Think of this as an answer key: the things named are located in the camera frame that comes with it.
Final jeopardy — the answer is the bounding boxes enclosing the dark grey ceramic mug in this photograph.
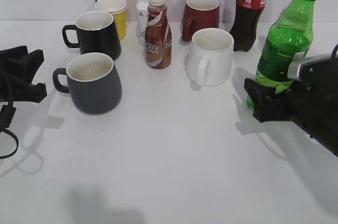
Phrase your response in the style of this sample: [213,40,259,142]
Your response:
[52,52,122,115]

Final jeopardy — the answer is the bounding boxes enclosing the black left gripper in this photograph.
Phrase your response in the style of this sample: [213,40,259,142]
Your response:
[1,45,47,103]

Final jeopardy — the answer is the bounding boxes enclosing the silver camera on right gripper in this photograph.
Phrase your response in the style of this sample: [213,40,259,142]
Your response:
[287,54,331,81]

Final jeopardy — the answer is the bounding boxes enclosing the white plastic bottle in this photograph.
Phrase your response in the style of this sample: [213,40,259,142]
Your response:
[136,0,149,45]

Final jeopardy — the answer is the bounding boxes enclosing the black ceramic mug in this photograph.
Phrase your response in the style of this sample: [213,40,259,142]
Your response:
[62,11,121,60]

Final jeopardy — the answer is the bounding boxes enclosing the brown Nescafe coffee bottle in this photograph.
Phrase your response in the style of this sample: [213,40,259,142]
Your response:
[145,0,172,69]

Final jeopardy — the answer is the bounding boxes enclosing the yellow paper cup stack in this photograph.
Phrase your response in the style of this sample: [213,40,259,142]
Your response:
[95,0,127,40]

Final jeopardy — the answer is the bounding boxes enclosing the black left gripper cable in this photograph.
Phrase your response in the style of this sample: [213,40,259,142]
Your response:
[0,62,20,159]

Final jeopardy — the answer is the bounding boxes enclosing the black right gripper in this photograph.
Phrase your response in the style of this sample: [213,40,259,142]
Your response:
[244,57,337,156]

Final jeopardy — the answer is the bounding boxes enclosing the white ceramic mug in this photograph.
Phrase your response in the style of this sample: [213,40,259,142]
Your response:
[186,28,234,87]

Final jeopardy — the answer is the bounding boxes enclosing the dark red ceramic mug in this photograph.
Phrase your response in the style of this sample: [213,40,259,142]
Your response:
[181,0,220,42]

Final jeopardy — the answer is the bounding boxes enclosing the green soda bottle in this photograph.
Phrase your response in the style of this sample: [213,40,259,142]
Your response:
[255,0,316,94]

